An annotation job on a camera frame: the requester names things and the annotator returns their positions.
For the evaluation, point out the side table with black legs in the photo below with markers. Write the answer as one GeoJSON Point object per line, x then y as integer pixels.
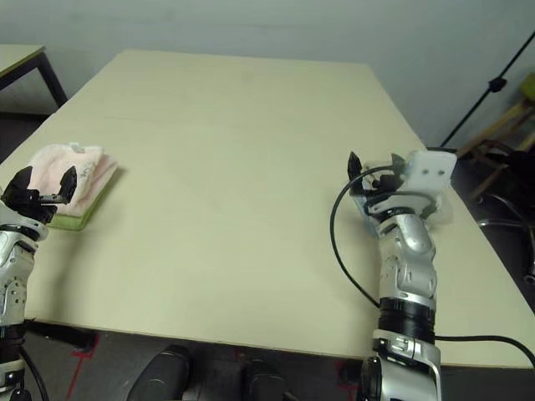
{"type": "Point", "coordinates": [25, 62]}

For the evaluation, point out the black table foot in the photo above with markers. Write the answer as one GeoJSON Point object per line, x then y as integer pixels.
{"type": "Point", "coordinates": [62, 336]}
{"type": "Point", "coordinates": [351, 372]}

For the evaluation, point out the green folded towel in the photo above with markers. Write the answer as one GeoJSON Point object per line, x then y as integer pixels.
{"type": "Point", "coordinates": [92, 209]}

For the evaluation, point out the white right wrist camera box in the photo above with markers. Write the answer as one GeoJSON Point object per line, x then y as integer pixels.
{"type": "Point", "coordinates": [432, 171]}

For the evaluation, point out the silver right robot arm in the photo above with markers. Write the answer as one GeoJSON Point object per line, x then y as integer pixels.
{"type": "Point", "coordinates": [411, 267]}

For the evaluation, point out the black office chair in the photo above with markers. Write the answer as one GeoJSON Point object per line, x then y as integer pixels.
{"type": "Point", "coordinates": [514, 167]}

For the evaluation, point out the pink embroidered towel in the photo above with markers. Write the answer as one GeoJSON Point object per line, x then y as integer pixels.
{"type": "Point", "coordinates": [50, 163]}

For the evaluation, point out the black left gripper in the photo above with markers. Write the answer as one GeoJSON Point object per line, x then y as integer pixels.
{"type": "Point", "coordinates": [25, 204]}

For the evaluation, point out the black stand pole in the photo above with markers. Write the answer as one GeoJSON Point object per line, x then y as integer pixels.
{"type": "Point", "coordinates": [495, 83]}

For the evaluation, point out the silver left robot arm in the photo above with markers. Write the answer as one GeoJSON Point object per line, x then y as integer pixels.
{"type": "Point", "coordinates": [12, 267]}

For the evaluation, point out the green cushion wooden stool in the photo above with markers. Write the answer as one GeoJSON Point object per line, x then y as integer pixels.
{"type": "Point", "coordinates": [518, 108]}

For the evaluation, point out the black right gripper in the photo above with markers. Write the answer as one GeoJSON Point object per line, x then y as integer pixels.
{"type": "Point", "coordinates": [384, 186]}

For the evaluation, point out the robot right leg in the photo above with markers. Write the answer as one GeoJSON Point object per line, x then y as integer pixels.
{"type": "Point", "coordinates": [267, 380]}

